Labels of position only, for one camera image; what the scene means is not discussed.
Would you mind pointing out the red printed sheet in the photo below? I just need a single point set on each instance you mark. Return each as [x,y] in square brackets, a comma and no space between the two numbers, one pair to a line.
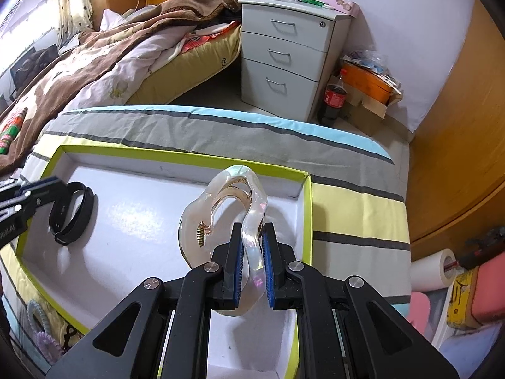
[201,39]

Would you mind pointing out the clear plastic bag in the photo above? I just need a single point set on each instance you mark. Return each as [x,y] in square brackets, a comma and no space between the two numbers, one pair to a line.
[367,61]

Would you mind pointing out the green-edged white tray box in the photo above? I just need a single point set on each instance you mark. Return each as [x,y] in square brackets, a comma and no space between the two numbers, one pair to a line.
[138,213]

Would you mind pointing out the pink foam block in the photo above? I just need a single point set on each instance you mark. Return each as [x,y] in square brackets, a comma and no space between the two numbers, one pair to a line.
[491,288]

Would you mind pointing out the clear hair claw clip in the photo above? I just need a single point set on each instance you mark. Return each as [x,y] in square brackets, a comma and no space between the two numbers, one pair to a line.
[193,221]

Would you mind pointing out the grey nightstand cabinet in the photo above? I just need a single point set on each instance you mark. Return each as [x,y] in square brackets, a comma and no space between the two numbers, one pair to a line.
[339,47]

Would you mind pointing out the red green plaid cushion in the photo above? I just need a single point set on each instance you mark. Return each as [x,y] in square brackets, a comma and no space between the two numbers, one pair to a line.
[12,130]

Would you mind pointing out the wooden door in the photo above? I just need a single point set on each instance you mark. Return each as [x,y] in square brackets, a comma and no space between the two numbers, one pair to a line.
[453,146]

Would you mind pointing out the cardboard box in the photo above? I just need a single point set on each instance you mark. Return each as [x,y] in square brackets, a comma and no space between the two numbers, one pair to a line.
[374,106]

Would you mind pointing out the white pillow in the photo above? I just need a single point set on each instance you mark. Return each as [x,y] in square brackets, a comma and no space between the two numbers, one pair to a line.
[112,19]

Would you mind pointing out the patterned curtain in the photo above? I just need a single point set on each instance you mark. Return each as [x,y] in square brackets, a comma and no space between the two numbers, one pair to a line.
[71,4]

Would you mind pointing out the yellow container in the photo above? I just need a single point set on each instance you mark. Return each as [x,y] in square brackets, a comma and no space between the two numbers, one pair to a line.
[461,300]

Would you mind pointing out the dark brown bag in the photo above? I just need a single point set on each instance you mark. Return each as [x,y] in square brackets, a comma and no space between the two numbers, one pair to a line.
[31,67]

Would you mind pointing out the pink floral box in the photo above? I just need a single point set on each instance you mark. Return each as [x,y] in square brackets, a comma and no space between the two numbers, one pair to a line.
[335,0]

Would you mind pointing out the grey nightstand drawer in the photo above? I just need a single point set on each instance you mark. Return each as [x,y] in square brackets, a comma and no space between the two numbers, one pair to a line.
[280,53]
[276,87]

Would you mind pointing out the grey drawer with lock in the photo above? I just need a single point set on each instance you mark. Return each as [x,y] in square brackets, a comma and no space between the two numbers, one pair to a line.
[284,27]

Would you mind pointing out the red hand tool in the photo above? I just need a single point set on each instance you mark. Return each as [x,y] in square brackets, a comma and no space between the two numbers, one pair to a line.
[483,248]

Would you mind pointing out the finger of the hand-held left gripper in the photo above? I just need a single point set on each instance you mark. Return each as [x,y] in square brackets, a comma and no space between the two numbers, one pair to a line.
[37,184]
[39,200]

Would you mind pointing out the white paper roll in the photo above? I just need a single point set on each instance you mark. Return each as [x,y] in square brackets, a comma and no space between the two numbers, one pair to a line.
[430,272]

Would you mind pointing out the orange storage box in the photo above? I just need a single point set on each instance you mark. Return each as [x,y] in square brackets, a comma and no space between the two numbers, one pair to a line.
[363,83]

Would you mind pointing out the yellow mattress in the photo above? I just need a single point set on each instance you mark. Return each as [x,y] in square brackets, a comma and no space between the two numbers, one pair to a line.
[197,71]

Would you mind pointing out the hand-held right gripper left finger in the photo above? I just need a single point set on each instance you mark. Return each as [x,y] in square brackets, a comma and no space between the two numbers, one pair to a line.
[236,268]

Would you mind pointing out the pink foam roll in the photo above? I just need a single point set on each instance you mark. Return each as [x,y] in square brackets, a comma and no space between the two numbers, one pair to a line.
[420,312]

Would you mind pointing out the brown patterned blanket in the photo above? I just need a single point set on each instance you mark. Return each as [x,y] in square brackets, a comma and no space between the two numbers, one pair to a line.
[79,71]

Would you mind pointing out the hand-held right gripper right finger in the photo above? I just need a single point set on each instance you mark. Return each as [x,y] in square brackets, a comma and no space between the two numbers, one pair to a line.
[270,268]

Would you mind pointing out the window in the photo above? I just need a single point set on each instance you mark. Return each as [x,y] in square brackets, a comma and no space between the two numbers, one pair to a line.
[23,35]

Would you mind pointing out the green pen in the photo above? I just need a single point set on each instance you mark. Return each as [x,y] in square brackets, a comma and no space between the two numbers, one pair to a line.
[313,0]

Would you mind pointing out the cola bottle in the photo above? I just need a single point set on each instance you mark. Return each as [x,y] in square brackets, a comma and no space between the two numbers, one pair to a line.
[334,96]

